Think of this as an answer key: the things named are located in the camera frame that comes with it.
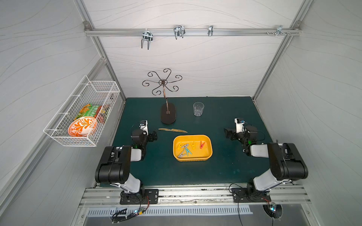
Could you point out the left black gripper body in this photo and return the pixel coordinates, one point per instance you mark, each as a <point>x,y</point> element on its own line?
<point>151,136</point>

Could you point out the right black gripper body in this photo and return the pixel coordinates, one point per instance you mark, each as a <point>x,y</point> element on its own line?
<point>233,134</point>

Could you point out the grey clothespin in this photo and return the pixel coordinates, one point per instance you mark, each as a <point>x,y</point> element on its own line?
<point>183,152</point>

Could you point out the yellow plastic storage box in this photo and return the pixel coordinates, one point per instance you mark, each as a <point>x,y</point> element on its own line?
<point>197,154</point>

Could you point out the teal clothespin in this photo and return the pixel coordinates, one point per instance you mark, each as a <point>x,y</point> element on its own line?
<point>188,151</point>

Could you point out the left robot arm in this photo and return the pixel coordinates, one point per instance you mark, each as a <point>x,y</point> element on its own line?
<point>115,163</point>

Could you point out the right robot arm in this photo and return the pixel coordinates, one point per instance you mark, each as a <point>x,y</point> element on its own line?
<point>285,162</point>

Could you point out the wooden knife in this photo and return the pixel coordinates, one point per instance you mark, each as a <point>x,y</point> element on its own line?
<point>172,130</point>

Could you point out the metal mug tree stand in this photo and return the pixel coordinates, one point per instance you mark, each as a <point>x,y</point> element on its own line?
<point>168,110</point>

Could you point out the clear drinking glass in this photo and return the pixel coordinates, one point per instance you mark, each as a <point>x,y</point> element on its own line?
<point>198,108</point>

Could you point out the green snack packet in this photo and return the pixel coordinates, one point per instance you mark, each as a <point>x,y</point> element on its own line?
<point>100,112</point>

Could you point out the orange patterned bowl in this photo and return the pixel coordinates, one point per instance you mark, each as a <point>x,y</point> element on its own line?
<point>82,127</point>

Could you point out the metal double hook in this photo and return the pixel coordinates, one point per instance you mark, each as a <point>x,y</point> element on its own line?
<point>147,37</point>

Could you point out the metal loop hook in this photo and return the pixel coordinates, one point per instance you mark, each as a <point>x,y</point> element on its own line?
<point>179,31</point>

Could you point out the small metal hook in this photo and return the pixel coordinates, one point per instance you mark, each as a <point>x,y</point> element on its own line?
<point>210,30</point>

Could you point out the metal corner hook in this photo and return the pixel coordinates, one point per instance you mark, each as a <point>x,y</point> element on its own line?
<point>279,32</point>

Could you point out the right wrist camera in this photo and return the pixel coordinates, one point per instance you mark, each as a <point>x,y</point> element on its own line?
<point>239,125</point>

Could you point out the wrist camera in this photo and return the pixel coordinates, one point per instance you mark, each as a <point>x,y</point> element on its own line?
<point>144,126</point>
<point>239,125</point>

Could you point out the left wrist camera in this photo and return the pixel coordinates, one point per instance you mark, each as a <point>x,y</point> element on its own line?
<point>144,126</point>

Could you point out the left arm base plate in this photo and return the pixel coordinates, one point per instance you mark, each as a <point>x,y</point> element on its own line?
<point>138,196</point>

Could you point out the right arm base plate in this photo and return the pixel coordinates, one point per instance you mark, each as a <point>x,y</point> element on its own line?
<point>250,194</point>

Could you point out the white wire basket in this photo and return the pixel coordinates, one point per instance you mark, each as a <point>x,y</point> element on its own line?
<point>86,92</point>

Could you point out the aluminium front rail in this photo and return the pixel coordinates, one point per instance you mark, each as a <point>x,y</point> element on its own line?
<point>198,195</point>

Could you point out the aluminium rail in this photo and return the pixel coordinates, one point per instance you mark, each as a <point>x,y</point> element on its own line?
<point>190,32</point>
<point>198,195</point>

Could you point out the white vented cable duct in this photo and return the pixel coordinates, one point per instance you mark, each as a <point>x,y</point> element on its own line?
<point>221,210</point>

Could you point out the aluminium top rail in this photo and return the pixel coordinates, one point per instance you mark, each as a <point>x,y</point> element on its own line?
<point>190,32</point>

